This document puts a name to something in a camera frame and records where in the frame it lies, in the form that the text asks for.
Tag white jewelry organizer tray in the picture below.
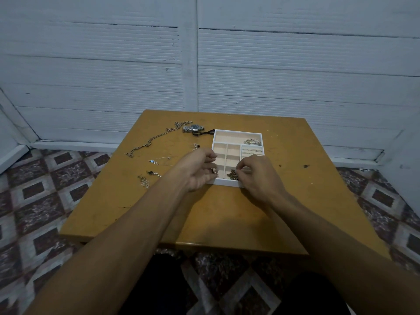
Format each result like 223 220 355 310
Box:
207 129 264 188

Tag thin necklace with blue pendant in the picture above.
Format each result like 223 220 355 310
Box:
149 156 174 167

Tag person's black trousers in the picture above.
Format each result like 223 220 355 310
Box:
118 252 352 315

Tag person's right hand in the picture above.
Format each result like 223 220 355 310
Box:
235 155 287 206

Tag long chunky chain necklace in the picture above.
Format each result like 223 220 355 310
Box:
124 121 193 158

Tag person's left hand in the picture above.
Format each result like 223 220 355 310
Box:
173 148 220 193

